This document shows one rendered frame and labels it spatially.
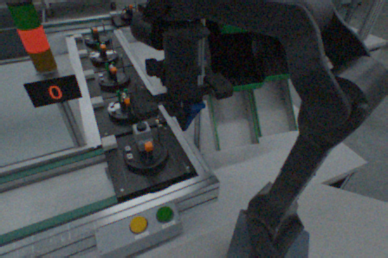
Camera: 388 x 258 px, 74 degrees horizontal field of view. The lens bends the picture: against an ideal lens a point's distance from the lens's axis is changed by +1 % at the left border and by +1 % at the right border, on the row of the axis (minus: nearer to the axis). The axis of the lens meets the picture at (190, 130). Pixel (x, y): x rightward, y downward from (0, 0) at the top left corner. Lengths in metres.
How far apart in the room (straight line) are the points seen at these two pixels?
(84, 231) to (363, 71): 0.66
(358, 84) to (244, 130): 0.61
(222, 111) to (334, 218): 0.47
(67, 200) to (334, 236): 0.78
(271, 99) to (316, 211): 0.38
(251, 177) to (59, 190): 0.62
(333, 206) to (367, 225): 0.10
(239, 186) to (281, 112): 0.29
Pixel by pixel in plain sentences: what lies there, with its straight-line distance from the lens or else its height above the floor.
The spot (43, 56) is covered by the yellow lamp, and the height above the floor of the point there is 1.30.
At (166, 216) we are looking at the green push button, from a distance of 0.69.
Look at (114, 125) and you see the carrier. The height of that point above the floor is 0.97.
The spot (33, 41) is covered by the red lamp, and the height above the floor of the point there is 1.34.
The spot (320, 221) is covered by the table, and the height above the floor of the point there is 0.86.
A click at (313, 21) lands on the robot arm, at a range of 0.27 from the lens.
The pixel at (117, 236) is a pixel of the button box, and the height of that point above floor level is 0.96.
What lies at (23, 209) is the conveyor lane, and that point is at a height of 0.92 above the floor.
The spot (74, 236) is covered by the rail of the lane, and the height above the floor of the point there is 0.96.
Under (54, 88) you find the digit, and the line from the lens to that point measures 0.75.
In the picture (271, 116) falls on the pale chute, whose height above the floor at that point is 1.03.
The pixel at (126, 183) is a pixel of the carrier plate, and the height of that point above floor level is 0.97.
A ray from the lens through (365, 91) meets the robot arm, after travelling 0.26.
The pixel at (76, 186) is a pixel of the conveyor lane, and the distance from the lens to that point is 0.88.
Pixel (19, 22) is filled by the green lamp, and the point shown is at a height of 1.38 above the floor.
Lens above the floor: 1.57
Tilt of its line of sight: 41 degrees down
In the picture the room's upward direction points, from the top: straight up
